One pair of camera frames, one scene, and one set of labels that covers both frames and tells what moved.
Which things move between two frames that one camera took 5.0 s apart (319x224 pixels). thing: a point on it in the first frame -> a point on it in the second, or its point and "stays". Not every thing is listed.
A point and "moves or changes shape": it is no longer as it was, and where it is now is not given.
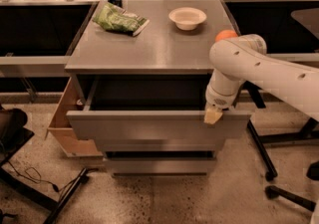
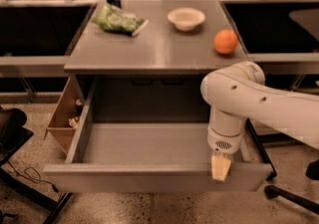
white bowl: x=187 y=18 stays
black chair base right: x=274 y=192 stays
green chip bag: x=113 y=17 stays
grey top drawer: x=150 y=108 moves or changes shape
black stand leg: x=308 y=133 stays
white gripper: x=217 y=99 -> x=224 y=142
